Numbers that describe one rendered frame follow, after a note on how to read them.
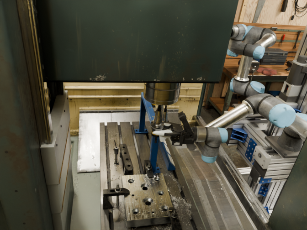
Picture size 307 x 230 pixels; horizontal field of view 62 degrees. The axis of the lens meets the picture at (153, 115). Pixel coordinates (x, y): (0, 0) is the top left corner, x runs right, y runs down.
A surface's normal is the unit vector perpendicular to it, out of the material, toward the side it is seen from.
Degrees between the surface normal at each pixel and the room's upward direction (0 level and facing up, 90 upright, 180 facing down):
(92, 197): 0
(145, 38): 90
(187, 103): 90
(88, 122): 24
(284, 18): 90
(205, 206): 8
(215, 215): 8
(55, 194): 90
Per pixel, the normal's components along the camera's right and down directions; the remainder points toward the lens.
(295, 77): -0.55, 0.37
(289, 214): -0.98, 0.02
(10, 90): 0.44, 0.47
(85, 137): 0.17, -0.57
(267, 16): 0.20, 0.50
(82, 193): 0.08, -0.87
